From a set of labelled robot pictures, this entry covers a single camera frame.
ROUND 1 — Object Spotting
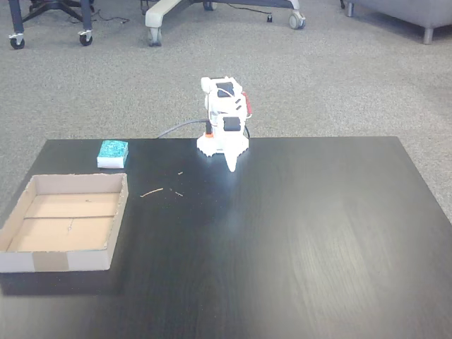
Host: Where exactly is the black floor cable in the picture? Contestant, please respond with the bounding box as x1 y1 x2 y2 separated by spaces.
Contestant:
92 9 130 25
225 2 275 23

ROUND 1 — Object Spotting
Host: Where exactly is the green and white block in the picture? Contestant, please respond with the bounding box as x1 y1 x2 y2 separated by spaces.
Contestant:
97 140 129 170

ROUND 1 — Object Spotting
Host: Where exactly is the black office chair base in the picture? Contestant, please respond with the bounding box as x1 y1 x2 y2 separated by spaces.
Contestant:
24 0 96 23

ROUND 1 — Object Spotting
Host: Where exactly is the grey sofa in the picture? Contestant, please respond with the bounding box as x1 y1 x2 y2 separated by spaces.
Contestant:
344 0 452 45

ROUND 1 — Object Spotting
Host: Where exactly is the shallow cardboard box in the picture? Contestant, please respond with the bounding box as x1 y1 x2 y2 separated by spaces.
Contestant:
0 172 129 273

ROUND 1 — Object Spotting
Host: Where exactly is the black wheeled table frame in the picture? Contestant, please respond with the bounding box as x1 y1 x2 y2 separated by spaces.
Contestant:
7 0 95 49

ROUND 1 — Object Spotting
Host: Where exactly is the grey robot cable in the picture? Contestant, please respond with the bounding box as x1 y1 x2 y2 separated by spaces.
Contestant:
156 119 210 139

